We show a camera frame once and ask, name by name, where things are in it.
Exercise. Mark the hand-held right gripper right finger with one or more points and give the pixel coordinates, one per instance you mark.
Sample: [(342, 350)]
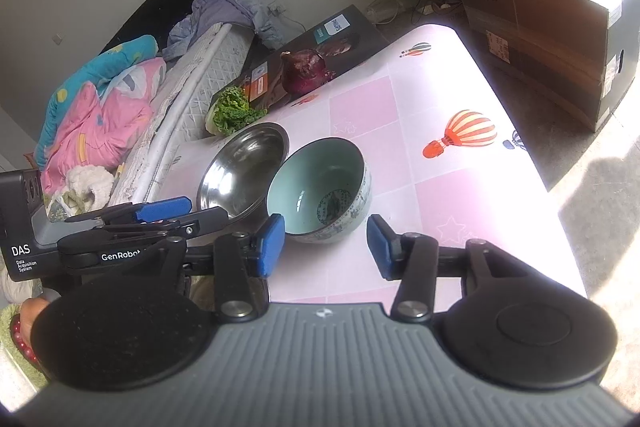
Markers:
[(377, 252)]

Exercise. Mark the grey purple clothing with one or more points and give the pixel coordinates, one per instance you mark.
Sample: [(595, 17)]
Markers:
[(220, 14)]

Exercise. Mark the green fuzzy cloth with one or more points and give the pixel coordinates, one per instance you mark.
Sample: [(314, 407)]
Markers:
[(10, 372)]

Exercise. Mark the stainless steel bowl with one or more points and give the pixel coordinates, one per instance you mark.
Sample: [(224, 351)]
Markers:
[(240, 167)]

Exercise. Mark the dark printed flat box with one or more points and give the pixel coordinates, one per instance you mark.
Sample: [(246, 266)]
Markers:
[(345, 37)]

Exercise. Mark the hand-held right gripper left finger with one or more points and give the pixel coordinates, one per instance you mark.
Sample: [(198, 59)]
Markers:
[(270, 247)]

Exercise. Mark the white wall socket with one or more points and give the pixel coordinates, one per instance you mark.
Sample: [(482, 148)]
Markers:
[(57, 39)]

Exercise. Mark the pink printed tablecloth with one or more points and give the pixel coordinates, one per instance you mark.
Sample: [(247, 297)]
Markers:
[(440, 207)]

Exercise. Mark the grey quilted mattress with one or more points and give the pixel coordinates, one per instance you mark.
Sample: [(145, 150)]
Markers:
[(200, 77)]

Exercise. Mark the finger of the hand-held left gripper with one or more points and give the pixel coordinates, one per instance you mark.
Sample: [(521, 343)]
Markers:
[(165, 208), (205, 222)]

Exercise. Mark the white fluffy cloth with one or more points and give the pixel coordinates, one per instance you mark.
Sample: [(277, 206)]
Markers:
[(87, 182)]

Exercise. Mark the red onion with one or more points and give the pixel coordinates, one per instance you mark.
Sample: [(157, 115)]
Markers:
[(302, 69)]

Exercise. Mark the celadon ceramic bowl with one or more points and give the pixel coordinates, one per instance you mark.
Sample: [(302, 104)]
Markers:
[(320, 187)]

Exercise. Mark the large brown cardboard box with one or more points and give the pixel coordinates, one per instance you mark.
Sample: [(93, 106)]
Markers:
[(550, 42)]

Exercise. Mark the grey floral cloth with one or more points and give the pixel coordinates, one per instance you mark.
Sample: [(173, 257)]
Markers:
[(67, 204)]

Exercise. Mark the person's left forearm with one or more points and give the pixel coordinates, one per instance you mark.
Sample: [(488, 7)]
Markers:
[(35, 309)]

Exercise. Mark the pink and blue blanket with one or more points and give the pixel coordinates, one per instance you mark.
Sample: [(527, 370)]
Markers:
[(95, 117)]

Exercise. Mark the green napa cabbage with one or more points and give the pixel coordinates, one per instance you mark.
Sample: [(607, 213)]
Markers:
[(232, 109)]

